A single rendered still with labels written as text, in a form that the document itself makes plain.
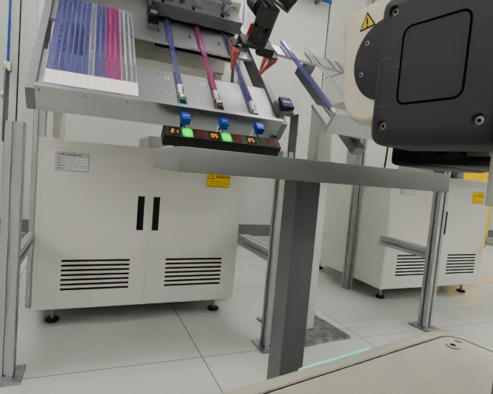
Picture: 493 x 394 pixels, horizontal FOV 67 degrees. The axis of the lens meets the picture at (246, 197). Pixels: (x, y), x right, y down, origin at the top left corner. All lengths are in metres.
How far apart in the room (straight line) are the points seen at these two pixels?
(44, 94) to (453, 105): 0.90
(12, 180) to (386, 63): 0.89
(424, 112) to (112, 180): 1.12
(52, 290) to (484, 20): 1.32
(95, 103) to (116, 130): 1.96
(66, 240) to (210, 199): 0.50
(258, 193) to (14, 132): 2.50
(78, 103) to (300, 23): 2.84
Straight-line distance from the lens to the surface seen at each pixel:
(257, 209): 3.32
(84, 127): 3.00
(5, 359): 1.18
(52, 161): 1.35
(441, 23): 0.39
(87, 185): 1.35
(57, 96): 1.05
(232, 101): 1.19
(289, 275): 0.81
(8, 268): 1.10
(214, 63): 1.81
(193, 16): 1.53
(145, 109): 1.05
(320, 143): 1.36
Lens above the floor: 0.57
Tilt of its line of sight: 4 degrees down
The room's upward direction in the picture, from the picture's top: 5 degrees clockwise
